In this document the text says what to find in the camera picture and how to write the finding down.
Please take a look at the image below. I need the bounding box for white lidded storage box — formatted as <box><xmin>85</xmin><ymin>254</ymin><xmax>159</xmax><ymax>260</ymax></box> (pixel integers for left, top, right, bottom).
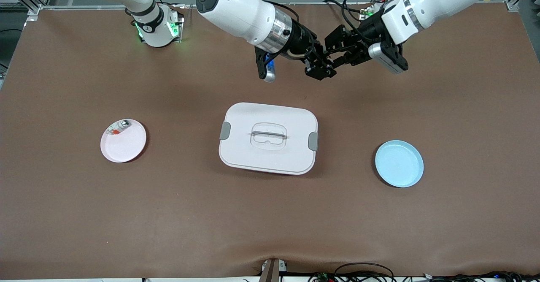
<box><xmin>218</xmin><ymin>102</ymin><xmax>319</xmax><ymax>176</ymax></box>

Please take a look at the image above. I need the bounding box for light blue round plate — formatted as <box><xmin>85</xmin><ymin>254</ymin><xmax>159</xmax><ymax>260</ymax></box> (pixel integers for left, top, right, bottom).
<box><xmin>375</xmin><ymin>140</ymin><xmax>424</xmax><ymax>188</ymax></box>

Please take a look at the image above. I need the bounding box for pink round plate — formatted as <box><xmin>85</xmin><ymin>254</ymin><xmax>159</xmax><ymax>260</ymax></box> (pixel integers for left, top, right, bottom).
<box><xmin>100</xmin><ymin>119</ymin><xmax>147</xmax><ymax>164</ymax></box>

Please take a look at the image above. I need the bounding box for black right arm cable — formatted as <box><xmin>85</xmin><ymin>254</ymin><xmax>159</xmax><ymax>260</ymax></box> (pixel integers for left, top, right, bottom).
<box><xmin>270</xmin><ymin>1</ymin><xmax>301</xmax><ymax>23</ymax></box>

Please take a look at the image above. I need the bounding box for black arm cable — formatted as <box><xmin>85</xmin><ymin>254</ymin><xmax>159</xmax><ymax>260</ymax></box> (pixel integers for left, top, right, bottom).
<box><xmin>270</xmin><ymin>1</ymin><xmax>301</xmax><ymax>23</ymax></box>
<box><xmin>341</xmin><ymin>0</ymin><xmax>391</xmax><ymax>33</ymax></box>

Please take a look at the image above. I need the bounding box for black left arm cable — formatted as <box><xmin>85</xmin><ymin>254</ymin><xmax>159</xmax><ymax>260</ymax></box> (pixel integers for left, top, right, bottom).
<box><xmin>341</xmin><ymin>0</ymin><xmax>391</xmax><ymax>33</ymax></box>

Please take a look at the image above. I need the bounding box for black base power cable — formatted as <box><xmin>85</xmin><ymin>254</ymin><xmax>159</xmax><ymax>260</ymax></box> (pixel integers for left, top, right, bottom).
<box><xmin>323</xmin><ymin>0</ymin><xmax>372</xmax><ymax>21</ymax></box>

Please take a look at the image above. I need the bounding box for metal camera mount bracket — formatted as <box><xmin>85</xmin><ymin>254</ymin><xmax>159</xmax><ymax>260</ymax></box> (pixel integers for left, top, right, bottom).
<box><xmin>258</xmin><ymin>258</ymin><xmax>288</xmax><ymax>282</ymax></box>

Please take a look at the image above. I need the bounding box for black cable bundle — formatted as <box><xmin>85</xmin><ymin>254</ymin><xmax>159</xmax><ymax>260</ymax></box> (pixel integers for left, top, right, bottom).
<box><xmin>307</xmin><ymin>262</ymin><xmax>540</xmax><ymax>282</ymax></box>

